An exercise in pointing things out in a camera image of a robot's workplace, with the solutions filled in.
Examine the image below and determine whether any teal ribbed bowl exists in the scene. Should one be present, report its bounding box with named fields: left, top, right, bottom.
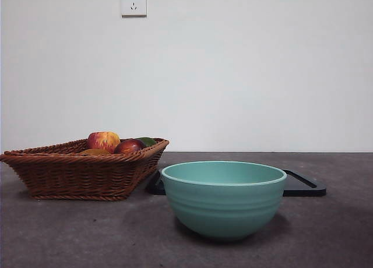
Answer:
left=160, top=160, right=288, bottom=241

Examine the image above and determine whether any brown-green kiwi fruit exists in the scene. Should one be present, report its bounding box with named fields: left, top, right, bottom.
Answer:
left=79, top=148, right=111, bottom=156

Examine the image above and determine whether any green avocado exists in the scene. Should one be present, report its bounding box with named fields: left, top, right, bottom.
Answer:
left=135, top=136, right=157, bottom=148

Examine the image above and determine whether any dark red apple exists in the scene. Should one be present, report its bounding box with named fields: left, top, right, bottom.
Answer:
left=113, top=138, right=146, bottom=154

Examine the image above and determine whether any red and yellow apple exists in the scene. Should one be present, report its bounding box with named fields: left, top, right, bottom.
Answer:
left=86, top=131, right=121, bottom=154

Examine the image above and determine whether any brown wicker basket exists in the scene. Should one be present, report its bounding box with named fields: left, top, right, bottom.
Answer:
left=0, top=137, right=170, bottom=201

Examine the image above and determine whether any black rectangular tray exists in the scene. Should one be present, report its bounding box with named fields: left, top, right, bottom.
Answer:
left=151, top=168, right=327, bottom=197

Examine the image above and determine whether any white wall socket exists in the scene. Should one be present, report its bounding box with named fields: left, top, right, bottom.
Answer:
left=121, top=0, right=147, bottom=17

